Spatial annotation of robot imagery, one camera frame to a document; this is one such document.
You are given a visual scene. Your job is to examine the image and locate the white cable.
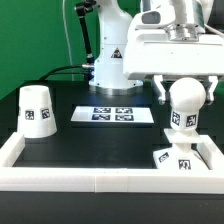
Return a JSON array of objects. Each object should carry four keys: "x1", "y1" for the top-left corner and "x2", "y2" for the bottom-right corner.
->
[{"x1": 61, "y1": 0, "x2": 76, "y2": 82}]

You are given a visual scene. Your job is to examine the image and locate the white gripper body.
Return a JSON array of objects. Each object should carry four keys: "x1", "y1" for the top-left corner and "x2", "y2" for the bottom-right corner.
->
[{"x1": 123, "y1": 9, "x2": 224, "y2": 80}]

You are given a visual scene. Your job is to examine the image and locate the white U-shaped fence frame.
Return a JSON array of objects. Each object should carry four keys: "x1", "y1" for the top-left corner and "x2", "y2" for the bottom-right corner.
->
[{"x1": 0, "y1": 132, "x2": 224, "y2": 194}]

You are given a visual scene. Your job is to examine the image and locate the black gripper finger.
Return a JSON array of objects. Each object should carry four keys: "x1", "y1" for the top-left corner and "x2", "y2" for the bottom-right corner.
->
[
  {"x1": 152, "y1": 75, "x2": 170, "y2": 105},
  {"x1": 204, "y1": 76, "x2": 218, "y2": 105}
]

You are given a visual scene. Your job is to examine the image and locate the white lamp shade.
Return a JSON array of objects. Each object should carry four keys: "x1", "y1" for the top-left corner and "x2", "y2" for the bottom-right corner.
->
[{"x1": 17, "y1": 85, "x2": 57, "y2": 138}]

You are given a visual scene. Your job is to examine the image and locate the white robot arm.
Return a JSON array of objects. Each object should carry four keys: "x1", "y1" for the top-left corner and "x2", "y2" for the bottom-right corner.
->
[{"x1": 90, "y1": 0, "x2": 224, "y2": 103}]

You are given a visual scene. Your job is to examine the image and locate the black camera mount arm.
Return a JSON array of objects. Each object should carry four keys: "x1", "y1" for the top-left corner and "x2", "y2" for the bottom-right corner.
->
[{"x1": 75, "y1": 0, "x2": 96, "y2": 64}]

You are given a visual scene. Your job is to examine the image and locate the white marker tag plate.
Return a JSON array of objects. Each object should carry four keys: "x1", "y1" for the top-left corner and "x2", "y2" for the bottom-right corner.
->
[{"x1": 71, "y1": 106, "x2": 154, "y2": 124}]

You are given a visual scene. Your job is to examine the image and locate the black cable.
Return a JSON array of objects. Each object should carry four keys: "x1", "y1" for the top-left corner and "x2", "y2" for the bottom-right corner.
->
[{"x1": 39, "y1": 64, "x2": 93, "y2": 82}]

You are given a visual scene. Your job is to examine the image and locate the white lamp base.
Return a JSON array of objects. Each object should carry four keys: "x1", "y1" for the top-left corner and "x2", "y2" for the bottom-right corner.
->
[{"x1": 153, "y1": 128, "x2": 208, "y2": 171}]

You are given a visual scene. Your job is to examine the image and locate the white lamp bulb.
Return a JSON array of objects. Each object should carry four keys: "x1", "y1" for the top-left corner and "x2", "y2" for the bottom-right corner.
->
[{"x1": 169, "y1": 77, "x2": 206, "y2": 132}]

